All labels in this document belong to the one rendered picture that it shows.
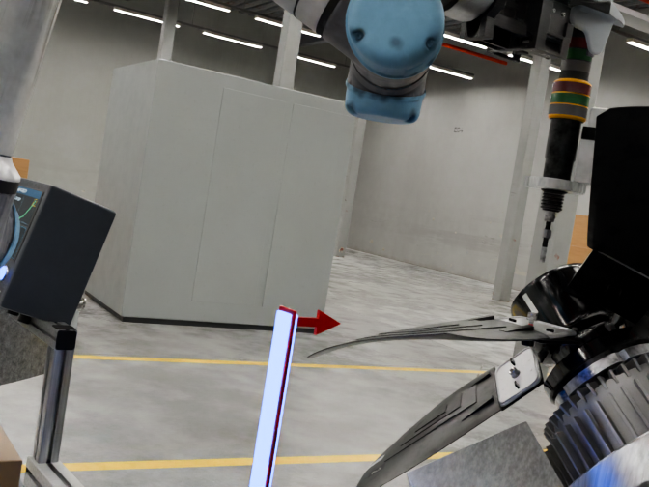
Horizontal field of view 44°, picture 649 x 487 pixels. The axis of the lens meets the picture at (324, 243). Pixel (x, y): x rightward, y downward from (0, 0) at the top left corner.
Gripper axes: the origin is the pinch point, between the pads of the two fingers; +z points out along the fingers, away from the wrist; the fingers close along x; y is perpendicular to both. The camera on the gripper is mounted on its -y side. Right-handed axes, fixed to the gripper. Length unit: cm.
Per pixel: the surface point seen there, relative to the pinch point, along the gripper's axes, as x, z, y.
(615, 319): 4.0, 7.7, 34.9
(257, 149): -580, 284, -9
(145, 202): -588, 189, 53
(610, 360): 8.5, 1.6, 38.9
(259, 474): 2, -38, 52
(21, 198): -65, -45, 34
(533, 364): -4.0, 4.0, 42.6
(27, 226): -58, -46, 37
